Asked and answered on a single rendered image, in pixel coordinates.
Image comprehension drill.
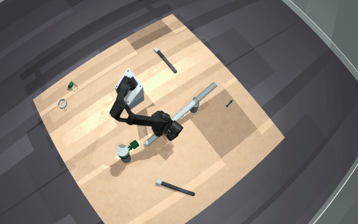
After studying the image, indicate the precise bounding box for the dark green cup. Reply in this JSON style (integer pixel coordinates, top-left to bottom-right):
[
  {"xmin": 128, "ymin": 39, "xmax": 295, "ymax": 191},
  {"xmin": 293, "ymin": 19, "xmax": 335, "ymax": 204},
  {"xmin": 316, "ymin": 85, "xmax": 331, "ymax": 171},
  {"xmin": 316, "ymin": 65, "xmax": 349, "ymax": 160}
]
[{"xmin": 120, "ymin": 140, "xmax": 140, "ymax": 159}]

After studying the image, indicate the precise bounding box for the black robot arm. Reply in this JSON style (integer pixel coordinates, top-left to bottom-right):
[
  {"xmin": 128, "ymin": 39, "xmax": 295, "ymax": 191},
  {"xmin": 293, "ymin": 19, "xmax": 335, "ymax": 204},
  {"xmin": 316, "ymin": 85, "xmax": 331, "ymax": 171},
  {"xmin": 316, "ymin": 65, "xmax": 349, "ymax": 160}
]
[{"xmin": 109, "ymin": 76, "xmax": 183, "ymax": 137}]

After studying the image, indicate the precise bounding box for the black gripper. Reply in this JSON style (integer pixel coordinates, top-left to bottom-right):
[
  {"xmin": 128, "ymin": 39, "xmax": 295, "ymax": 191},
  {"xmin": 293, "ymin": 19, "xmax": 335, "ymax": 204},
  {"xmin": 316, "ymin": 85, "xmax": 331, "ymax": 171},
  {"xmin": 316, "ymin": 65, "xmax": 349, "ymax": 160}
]
[{"xmin": 151, "ymin": 111, "xmax": 178, "ymax": 141}]

